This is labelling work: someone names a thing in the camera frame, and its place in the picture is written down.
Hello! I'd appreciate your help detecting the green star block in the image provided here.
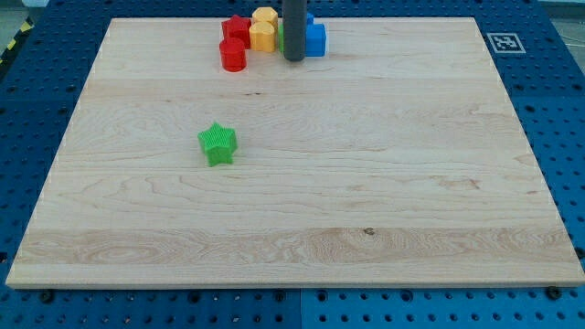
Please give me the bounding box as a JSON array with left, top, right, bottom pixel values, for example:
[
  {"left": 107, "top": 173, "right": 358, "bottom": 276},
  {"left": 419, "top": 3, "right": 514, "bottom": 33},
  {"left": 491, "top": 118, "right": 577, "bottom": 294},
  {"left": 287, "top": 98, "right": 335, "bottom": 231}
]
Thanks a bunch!
[{"left": 197, "top": 122, "right": 238, "bottom": 166}]

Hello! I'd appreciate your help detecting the red star block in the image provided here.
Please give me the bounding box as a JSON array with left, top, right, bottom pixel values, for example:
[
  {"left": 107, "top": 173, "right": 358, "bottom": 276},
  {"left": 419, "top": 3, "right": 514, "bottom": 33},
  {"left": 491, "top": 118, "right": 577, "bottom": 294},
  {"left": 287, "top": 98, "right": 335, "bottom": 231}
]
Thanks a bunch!
[{"left": 221, "top": 15, "right": 251, "bottom": 49}]

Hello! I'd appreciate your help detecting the light wooden board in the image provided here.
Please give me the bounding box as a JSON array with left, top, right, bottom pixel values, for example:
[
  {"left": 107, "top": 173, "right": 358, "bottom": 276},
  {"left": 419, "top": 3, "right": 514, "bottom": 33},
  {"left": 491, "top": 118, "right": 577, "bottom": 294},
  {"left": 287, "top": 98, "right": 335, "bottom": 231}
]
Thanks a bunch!
[{"left": 6, "top": 17, "right": 584, "bottom": 289}]

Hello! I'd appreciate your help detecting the red cylinder block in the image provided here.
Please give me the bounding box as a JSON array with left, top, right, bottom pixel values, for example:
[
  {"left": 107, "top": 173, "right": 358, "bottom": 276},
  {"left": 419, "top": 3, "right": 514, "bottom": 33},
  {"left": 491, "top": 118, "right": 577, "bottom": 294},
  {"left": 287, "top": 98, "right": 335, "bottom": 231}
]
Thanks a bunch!
[{"left": 219, "top": 37, "right": 247, "bottom": 72}]

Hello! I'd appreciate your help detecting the yellow rounded block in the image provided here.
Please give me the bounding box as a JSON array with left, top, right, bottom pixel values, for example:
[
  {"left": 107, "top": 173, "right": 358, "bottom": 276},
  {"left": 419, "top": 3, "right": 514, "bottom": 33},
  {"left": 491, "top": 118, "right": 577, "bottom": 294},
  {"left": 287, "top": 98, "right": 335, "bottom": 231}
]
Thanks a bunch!
[{"left": 249, "top": 22, "right": 276, "bottom": 52}]

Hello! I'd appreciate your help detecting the green block behind rod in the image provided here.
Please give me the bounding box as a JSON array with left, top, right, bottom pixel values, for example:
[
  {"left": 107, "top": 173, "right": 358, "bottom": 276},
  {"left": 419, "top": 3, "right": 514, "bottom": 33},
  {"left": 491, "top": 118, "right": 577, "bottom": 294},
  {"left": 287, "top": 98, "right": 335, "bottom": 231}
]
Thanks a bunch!
[{"left": 278, "top": 24, "right": 284, "bottom": 53}]

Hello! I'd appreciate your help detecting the yellow hexagon block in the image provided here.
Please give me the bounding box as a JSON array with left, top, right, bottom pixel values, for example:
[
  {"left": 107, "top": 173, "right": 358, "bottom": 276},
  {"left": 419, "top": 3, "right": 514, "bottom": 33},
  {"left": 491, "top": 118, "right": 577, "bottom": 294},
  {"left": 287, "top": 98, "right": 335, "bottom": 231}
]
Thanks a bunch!
[{"left": 251, "top": 6, "right": 278, "bottom": 30}]

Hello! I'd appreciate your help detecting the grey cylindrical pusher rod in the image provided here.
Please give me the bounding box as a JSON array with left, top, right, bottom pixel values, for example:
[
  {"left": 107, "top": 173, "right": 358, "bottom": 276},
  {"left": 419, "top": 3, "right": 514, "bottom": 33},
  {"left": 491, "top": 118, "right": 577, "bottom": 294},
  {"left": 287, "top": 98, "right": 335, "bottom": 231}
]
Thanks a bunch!
[{"left": 282, "top": 0, "right": 307, "bottom": 62}]

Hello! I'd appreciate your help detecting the white fiducial marker tag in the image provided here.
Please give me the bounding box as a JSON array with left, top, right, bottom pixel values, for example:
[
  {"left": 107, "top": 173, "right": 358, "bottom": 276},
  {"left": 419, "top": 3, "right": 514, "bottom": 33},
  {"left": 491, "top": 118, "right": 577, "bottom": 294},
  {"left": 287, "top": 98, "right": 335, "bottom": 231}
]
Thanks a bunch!
[{"left": 487, "top": 32, "right": 526, "bottom": 54}]

